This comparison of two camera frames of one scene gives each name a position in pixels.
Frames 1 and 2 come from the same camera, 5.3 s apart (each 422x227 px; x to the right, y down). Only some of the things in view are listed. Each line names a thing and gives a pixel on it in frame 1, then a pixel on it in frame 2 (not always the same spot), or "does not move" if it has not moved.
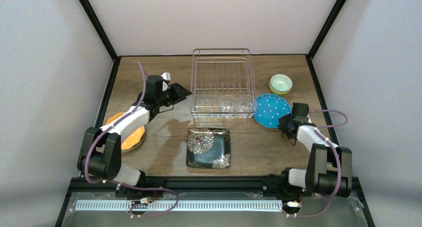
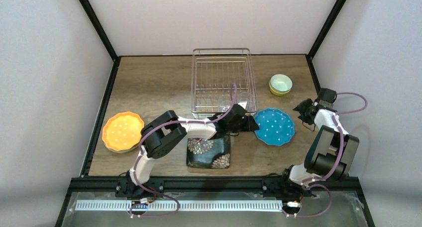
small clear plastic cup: (228, 103) does not move
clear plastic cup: (247, 103) does not move
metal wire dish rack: (222, 84) does not move
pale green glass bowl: (281, 83) does not move
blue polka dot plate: (269, 108) -> (276, 126)
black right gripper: (285, 123) -> (305, 110)
